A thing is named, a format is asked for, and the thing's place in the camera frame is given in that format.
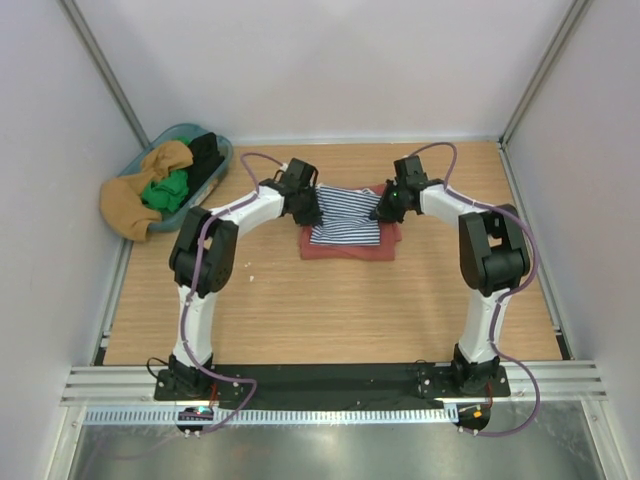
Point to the left corner aluminium post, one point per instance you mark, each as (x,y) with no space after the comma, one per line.
(93,49)

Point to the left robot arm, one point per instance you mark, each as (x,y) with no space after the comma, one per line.
(203,255)

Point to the aluminium frame rail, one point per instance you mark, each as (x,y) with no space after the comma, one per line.
(557,380)

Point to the teal plastic laundry basket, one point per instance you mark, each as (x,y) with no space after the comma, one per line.
(188,131)

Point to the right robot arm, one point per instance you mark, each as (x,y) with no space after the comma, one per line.
(493,255)

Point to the pink tank top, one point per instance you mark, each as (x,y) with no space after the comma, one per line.
(385,251)

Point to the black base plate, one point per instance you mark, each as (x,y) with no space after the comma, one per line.
(327,387)

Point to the tan tank top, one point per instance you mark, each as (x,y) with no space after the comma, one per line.
(120,199)

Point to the blue white striped tank top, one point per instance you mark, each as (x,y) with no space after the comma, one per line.
(346,218)

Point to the green tank top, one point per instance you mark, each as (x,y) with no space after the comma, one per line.
(168,190)

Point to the black tank top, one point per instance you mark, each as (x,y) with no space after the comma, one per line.
(206,158)

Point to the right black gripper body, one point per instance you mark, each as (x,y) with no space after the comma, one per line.
(392,206)

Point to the slotted cable duct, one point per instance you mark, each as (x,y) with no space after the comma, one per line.
(183,416)

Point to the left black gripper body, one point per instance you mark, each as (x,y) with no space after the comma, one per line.
(307,211)

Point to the corner aluminium post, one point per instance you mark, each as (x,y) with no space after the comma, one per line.
(93,49)
(570,22)

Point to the right corner aluminium post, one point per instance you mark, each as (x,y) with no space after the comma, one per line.
(570,22)

